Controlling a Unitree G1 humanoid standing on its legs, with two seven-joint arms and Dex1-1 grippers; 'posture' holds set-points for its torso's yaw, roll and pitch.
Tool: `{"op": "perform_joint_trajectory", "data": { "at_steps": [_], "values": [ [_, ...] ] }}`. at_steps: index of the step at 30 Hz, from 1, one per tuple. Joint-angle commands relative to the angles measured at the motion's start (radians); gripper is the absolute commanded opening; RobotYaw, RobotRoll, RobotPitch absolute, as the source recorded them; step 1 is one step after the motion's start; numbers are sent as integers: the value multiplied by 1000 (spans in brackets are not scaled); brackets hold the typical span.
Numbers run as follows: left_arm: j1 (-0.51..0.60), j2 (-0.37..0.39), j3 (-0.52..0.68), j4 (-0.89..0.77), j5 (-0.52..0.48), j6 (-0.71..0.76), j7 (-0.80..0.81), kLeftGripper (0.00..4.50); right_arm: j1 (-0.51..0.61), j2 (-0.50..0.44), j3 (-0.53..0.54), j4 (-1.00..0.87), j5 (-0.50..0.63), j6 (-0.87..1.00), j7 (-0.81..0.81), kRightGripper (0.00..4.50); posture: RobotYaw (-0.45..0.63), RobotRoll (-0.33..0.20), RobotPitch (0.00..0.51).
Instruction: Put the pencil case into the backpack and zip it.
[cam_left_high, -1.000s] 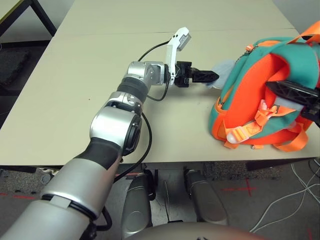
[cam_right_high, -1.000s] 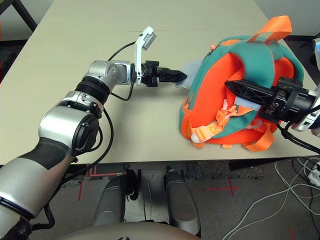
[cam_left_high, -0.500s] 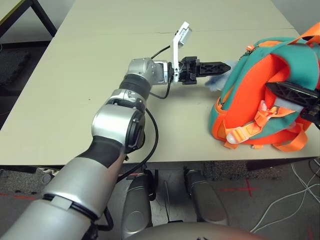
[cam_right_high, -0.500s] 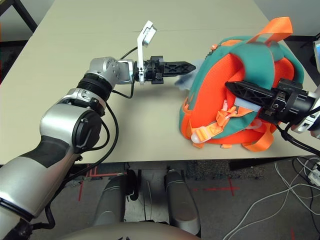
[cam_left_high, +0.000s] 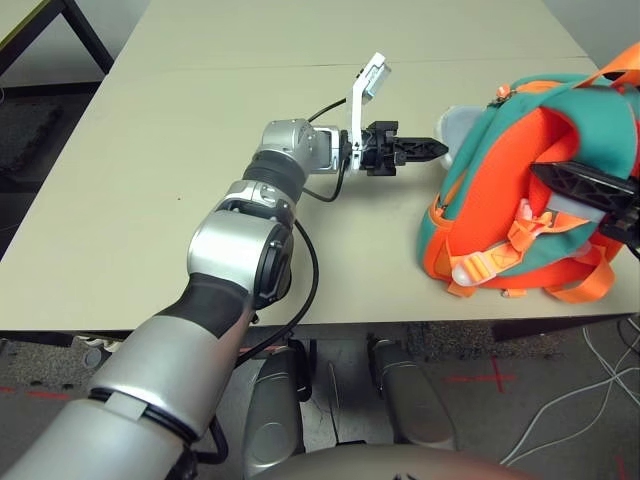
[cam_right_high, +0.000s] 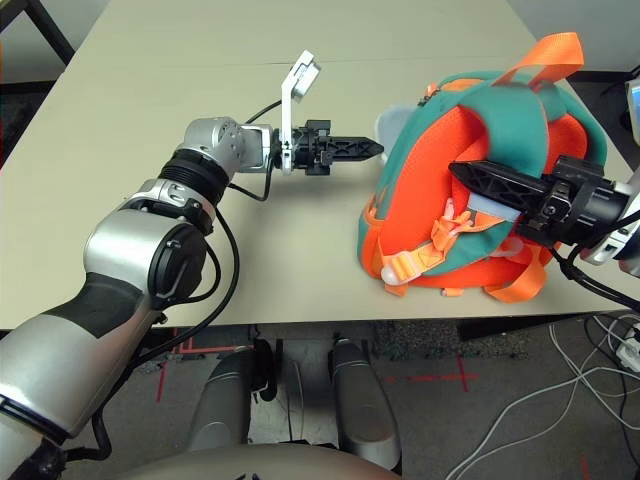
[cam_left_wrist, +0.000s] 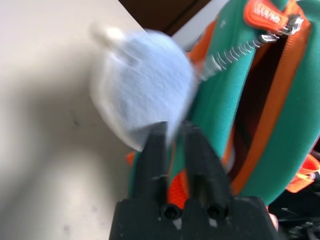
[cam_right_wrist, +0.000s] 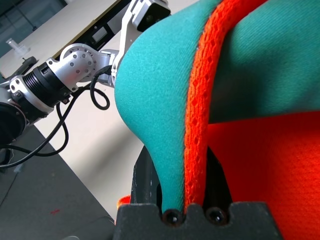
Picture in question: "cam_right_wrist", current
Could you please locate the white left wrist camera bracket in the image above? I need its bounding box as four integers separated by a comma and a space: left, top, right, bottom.
111, 0, 172, 87

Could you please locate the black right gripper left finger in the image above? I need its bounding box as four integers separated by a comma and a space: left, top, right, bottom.
131, 145, 164, 209

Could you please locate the thick black forearm cable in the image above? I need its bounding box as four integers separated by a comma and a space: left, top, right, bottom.
0, 86, 101, 169

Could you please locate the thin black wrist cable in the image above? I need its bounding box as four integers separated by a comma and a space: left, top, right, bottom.
89, 64, 111, 110

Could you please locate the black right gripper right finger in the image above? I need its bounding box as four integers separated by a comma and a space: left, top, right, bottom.
203, 146, 234, 209

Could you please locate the green and orange backpack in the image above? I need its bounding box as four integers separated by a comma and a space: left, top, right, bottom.
113, 0, 320, 240

